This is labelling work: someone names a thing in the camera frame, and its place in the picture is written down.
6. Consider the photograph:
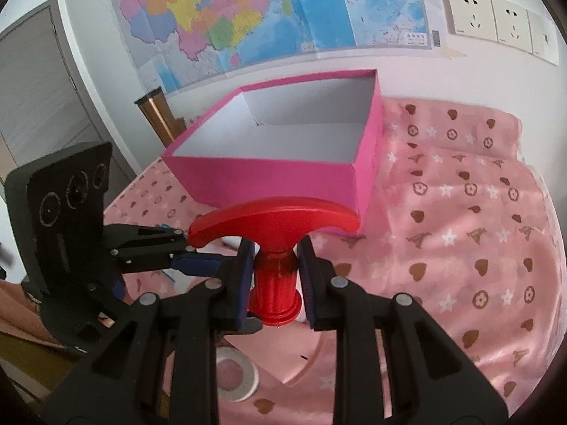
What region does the pink cardboard box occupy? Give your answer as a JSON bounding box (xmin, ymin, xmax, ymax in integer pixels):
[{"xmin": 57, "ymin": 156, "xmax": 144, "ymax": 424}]
[{"xmin": 162, "ymin": 69, "xmax": 382, "ymax": 236}]

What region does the white wall socket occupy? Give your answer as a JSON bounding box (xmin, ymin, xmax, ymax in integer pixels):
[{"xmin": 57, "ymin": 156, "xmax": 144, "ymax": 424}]
[
  {"xmin": 440, "ymin": 0, "xmax": 497, "ymax": 38},
  {"xmin": 491, "ymin": 0, "xmax": 534, "ymax": 49}
]

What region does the red plastic T-handle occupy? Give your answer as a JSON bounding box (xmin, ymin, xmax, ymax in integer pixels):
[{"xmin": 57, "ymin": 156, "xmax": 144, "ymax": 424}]
[{"xmin": 188, "ymin": 199, "xmax": 361, "ymax": 326}]

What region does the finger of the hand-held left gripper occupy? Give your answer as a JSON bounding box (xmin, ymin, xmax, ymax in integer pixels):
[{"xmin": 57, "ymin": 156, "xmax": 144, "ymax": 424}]
[
  {"xmin": 104, "ymin": 223, "xmax": 189, "ymax": 257},
  {"xmin": 111, "ymin": 244, "xmax": 242, "ymax": 277}
]

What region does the colourful wall map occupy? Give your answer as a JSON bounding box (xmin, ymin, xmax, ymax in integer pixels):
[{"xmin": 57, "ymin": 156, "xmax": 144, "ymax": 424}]
[{"xmin": 107, "ymin": 0, "xmax": 432, "ymax": 94}]

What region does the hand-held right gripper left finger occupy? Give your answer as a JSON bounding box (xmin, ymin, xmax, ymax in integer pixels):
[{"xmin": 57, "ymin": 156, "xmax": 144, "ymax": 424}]
[{"xmin": 57, "ymin": 238, "xmax": 263, "ymax": 425}]

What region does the pink printed blanket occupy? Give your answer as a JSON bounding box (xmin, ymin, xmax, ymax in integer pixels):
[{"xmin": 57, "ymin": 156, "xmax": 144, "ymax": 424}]
[{"xmin": 104, "ymin": 95, "xmax": 567, "ymax": 425}]

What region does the brown wooden board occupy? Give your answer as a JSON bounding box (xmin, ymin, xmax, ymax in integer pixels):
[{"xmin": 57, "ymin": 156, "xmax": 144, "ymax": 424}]
[{"xmin": 0, "ymin": 279, "xmax": 89, "ymax": 408}]

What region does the white wall switch panel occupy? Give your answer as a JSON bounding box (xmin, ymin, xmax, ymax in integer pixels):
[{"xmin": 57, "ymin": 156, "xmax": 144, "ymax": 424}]
[{"xmin": 527, "ymin": 11, "xmax": 560, "ymax": 65}]

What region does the grey door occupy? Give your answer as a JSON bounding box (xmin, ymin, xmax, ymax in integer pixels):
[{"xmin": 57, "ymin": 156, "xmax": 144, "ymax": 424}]
[{"xmin": 0, "ymin": 0, "xmax": 138, "ymax": 249}]

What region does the white tape roll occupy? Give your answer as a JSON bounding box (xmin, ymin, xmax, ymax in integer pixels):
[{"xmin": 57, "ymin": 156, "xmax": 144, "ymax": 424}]
[{"xmin": 215, "ymin": 347, "xmax": 260, "ymax": 403}]

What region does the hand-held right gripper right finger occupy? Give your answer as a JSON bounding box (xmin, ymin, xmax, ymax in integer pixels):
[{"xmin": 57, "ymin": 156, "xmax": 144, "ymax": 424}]
[{"xmin": 298, "ymin": 236, "xmax": 510, "ymax": 425}]

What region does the copper thermos cup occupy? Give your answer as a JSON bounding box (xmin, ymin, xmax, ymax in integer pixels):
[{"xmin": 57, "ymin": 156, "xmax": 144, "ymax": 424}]
[{"xmin": 134, "ymin": 89, "xmax": 184, "ymax": 148}]

